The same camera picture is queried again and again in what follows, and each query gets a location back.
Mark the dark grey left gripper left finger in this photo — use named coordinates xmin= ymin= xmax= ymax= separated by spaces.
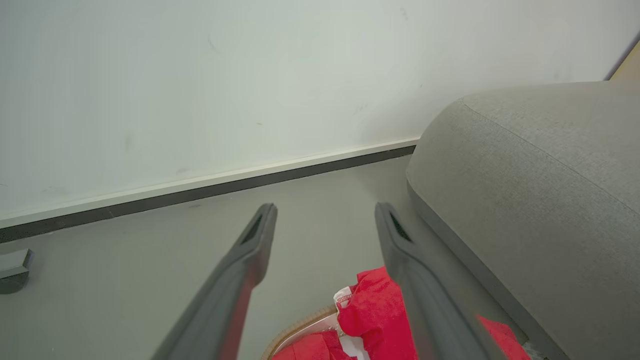
xmin=151 ymin=202 xmax=279 ymax=360

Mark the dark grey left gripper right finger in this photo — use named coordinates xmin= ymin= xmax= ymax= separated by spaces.
xmin=375 ymin=202 xmax=509 ymax=360

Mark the white and black baseboard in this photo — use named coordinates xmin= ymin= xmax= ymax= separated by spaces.
xmin=0 ymin=138 xmax=418 ymax=244

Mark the red and white clothing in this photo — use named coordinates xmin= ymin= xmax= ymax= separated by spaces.
xmin=272 ymin=266 xmax=531 ymax=360

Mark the woven tan laundry basket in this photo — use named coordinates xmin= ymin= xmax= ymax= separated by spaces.
xmin=261 ymin=305 xmax=371 ymax=360

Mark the grey floor block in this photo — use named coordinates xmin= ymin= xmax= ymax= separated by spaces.
xmin=0 ymin=248 xmax=34 ymax=295

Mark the grey fabric ottoman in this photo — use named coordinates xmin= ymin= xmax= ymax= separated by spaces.
xmin=406 ymin=81 xmax=640 ymax=360

